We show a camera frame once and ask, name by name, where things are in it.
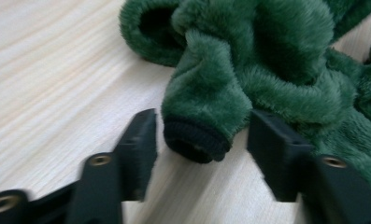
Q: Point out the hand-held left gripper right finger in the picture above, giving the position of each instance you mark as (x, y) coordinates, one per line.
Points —
(298, 161)

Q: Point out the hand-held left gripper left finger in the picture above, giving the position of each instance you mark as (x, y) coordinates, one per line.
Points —
(124, 174)

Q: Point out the green plush garment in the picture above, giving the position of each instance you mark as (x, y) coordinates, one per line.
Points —
(267, 62)

